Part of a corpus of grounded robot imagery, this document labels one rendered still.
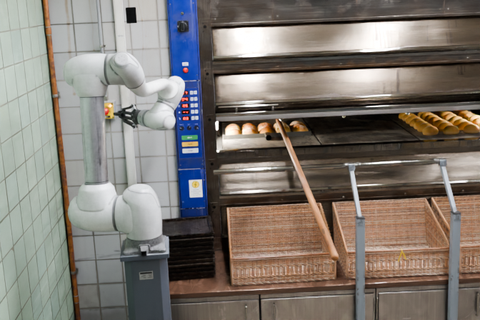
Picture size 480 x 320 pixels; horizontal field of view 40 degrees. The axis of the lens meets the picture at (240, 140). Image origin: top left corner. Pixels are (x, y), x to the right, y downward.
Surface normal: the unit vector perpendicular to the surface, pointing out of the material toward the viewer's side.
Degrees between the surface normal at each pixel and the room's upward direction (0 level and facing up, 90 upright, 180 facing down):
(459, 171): 70
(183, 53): 90
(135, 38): 90
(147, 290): 90
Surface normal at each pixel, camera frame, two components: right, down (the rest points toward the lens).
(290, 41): 0.02, -0.13
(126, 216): -0.17, 0.18
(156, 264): 0.11, 0.21
